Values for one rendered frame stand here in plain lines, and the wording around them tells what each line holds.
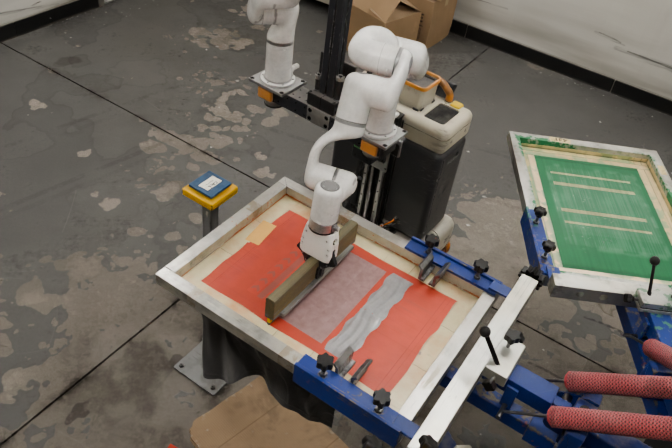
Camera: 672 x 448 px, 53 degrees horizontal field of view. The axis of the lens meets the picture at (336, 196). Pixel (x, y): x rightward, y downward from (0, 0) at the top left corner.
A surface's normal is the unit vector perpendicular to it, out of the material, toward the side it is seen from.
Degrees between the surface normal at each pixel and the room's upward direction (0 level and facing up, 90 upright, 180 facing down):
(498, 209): 0
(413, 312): 0
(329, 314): 0
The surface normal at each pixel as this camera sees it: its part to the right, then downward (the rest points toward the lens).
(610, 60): -0.56, 0.48
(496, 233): 0.11, -0.77
